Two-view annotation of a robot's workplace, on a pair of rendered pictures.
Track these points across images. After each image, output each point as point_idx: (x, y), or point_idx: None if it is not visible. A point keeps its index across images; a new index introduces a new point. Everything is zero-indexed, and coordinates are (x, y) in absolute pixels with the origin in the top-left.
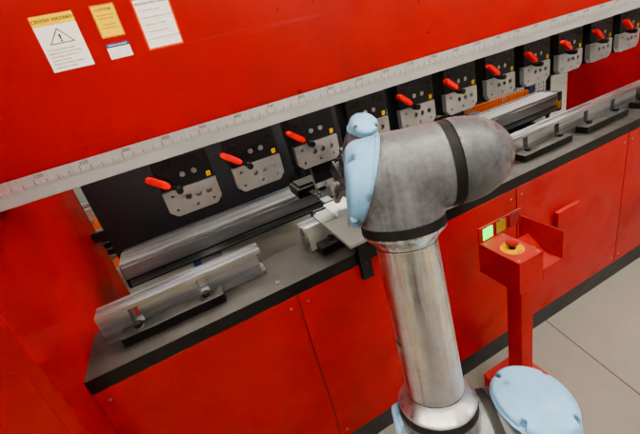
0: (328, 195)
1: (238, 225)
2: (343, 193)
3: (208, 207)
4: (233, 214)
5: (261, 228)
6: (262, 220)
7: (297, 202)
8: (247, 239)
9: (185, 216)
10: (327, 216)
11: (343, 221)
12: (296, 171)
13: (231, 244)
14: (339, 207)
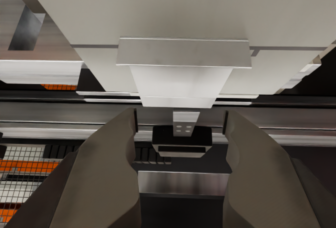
0: (148, 109)
1: (320, 124)
2: (252, 190)
3: (292, 150)
4: (308, 140)
5: (280, 101)
6: (277, 115)
7: (207, 120)
8: (304, 95)
9: (322, 150)
10: (259, 71)
11: None
12: (171, 157)
13: (334, 98)
14: (185, 85)
